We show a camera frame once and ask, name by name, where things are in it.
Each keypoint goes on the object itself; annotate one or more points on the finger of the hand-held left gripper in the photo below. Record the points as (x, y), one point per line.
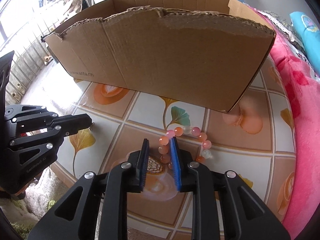
(72, 120)
(62, 135)

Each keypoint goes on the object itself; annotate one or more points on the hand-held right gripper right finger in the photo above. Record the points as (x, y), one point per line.
(176, 170)

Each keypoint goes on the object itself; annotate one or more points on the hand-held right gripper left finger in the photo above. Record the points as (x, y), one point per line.
(143, 165)

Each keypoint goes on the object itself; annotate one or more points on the brown cardboard box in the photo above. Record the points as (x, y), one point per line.
(162, 62)

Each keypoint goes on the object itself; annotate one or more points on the white fluffy garment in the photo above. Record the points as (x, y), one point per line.
(50, 192)

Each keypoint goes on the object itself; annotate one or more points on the green fluffy cloth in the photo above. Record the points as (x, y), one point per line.
(22, 215)

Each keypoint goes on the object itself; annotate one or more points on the beige sandals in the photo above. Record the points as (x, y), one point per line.
(48, 60)

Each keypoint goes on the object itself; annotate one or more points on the metal window railing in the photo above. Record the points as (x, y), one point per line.
(25, 42)

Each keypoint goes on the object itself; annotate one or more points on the pile of clothes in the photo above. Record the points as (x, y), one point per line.
(75, 0)

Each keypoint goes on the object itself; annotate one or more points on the pink fleece blanket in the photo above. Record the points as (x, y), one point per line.
(305, 130)

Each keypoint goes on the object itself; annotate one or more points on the grey lace cloth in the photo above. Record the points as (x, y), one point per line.
(282, 22)

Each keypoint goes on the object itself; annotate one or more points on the blue cartoon pillow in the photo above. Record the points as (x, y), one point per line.
(307, 35)

